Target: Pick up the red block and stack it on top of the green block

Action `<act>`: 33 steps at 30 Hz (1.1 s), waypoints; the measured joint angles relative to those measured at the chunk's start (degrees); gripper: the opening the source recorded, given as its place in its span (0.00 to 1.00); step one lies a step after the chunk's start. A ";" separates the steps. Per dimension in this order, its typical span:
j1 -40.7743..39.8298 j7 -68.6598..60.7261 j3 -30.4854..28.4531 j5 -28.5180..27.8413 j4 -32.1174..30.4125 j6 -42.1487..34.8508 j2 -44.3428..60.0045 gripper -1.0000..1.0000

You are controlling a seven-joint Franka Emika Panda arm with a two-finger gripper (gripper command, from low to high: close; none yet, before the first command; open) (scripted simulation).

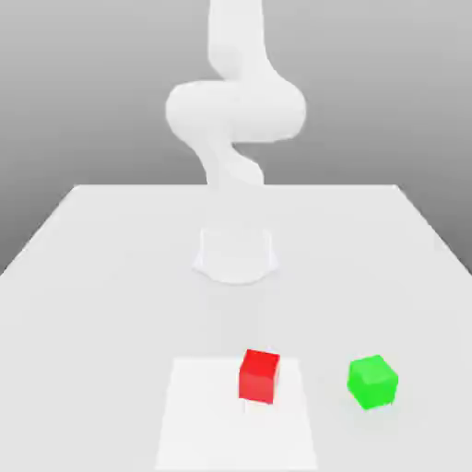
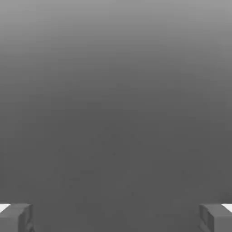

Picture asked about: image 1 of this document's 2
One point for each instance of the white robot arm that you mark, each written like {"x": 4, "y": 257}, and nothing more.
{"x": 236, "y": 110}

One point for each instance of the small red cube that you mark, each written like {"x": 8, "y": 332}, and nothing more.
{"x": 258, "y": 378}

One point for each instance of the small green cube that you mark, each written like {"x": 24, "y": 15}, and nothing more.
{"x": 372, "y": 381}

